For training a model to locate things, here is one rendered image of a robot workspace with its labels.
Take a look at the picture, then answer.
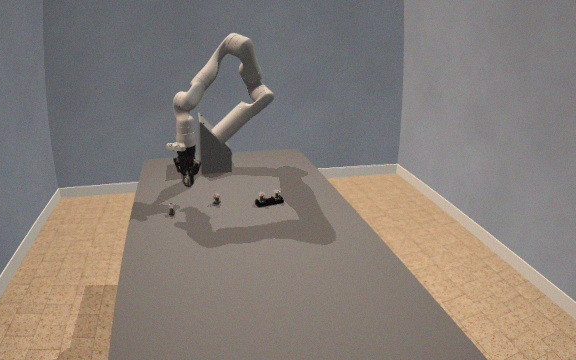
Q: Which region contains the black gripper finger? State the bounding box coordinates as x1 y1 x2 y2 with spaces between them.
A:
185 159 201 186
173 157 187 184

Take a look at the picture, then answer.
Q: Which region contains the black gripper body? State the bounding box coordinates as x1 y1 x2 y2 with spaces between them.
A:
177 145 196 167

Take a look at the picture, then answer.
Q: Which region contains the black rack with three pockets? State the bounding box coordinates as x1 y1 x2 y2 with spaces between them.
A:
255 196 284 207

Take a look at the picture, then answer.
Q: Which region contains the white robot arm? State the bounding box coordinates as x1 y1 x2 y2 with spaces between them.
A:
166 33 274 151

